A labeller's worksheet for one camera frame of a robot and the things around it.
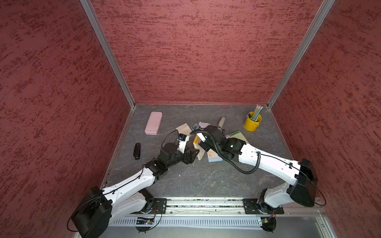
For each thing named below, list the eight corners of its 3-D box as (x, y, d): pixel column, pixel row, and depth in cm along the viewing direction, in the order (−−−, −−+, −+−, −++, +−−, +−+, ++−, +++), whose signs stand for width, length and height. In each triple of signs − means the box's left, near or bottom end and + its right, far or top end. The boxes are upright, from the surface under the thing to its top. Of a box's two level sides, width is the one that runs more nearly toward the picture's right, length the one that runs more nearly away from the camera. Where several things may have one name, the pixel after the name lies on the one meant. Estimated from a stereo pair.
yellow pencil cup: (245, 132, 107) (250, 122, 98) (242, 122, 113) (247, 111, 104) (257, 132, 107) (263, 122, 98) (254, 122, 113) (259, 111, 104)
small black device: (135, 159, 93) (132, 156, 89) (136, 146, 99) (134, 143, 95) (139, 159, 93) (137, 156, 89) (141, 146, 99) (139, 142, 95)
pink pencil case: (145, 134, 105) (144, 132, 102) (150, 113, 118) (149, 111, 116) (158, 134, 105) (158, 132, 103) (162, 113, 118) (162, 111, 116)
